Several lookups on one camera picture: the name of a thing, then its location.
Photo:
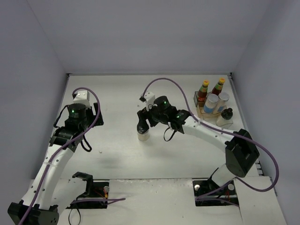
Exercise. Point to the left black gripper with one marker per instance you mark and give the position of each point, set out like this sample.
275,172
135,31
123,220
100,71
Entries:
97,115

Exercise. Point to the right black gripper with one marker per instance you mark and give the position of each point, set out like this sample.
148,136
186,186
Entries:
144,115

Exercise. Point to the black cap white powder jar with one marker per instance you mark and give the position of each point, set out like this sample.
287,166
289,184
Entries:
143,133

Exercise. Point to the silver lid jar blue label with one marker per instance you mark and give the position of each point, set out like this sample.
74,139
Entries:
210,103

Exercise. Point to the red sauce bottle yellow cap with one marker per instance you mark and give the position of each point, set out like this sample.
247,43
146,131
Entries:
202,93

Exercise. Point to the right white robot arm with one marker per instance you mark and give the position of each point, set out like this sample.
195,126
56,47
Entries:
240,152

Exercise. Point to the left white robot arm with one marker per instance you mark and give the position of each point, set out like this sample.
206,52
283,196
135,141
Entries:
43,203

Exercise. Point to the clear tiered organizer tray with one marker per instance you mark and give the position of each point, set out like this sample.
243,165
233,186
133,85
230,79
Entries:
209,117

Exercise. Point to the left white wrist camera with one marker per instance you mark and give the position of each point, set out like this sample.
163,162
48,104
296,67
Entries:
82,97

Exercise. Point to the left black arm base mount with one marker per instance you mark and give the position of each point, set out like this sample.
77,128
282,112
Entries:
93,190

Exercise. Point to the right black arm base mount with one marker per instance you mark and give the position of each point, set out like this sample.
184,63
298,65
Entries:
206,196

